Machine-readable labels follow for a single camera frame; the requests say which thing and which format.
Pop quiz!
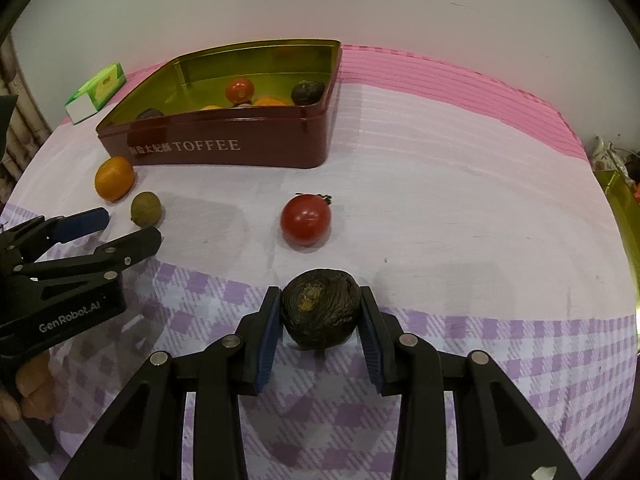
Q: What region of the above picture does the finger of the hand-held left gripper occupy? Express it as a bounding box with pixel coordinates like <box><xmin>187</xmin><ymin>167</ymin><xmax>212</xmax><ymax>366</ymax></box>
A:
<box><xmin>15</xmin><ymin>226</ymin><xmax>163</xmax><ymax>281</ymax></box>
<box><xmin>0</xmin><ymin>207</ymin><xmax>110</xmax><ymax>263</ymax></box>

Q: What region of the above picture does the red tomato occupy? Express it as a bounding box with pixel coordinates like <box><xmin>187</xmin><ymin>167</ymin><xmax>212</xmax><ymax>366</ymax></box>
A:
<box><xmin>280</xmin><ymin>192</ymin><xmax>333</xmax><ymax>247</ymax></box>
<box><xmin>225</xmin><ymin>77</ymin><xmax>256</xmax><ymax>106</ymax></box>

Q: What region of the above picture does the printed bag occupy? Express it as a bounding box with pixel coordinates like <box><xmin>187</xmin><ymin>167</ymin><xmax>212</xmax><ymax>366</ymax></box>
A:
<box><xmin>590</xmin><ymin>136</ymin><xmax>640</xmax><ymax>177</ymax></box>

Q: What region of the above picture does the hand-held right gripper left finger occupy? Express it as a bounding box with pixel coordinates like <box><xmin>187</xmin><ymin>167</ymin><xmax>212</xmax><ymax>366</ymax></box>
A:
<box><xmin>60</xmin><ymin>286</ymin><xmax>283</xmax><ymax>480</ymax></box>

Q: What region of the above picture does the person's left hand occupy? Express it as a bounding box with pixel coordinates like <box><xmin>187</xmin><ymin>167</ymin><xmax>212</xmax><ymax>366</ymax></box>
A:
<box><xmin>0</xmin><ymin>350</ymin><xmax>53</xmax><ymax>421</ymax></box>

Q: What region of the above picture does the green tissue box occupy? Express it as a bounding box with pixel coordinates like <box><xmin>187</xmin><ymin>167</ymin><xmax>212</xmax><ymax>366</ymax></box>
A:
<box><xmin>64</xmin><ymin>62</ymin><xmax>125</xmax><ymax>126</ymax></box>

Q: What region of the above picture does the red tin box gold inside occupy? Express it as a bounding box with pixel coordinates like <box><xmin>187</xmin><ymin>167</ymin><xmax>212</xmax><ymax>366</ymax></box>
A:
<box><xmin>95</xmin><ymin>38</ymin><xmax>342</xmax><ymax>170</ymax></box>

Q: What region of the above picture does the green jujube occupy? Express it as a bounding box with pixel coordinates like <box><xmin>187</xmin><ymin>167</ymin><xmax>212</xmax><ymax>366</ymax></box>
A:
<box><xmin>131</xmin><ymin>191</ymin><xmax>162</xmax><ymax>227</ymax></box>

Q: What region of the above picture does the gold tin lid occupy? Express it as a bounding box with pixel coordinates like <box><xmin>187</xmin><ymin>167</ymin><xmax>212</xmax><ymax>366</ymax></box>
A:
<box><xmin>602</xmin><ymin>170</ymin><xmax>640</xmax><ymax>311</ymax></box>

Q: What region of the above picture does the brown patterned curtain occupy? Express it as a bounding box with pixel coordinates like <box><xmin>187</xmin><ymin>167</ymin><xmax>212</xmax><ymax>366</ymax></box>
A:
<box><xmin>0</xmin><ymin>35</ymin><xmax>51</xmax><ymax>206</ymax></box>

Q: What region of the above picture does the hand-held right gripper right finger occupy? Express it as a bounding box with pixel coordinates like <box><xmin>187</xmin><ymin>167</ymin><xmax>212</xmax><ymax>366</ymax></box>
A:
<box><xmin>359</xmin><ymin>286</ymin><xmax>583</xmax><ymax>480</ymax></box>

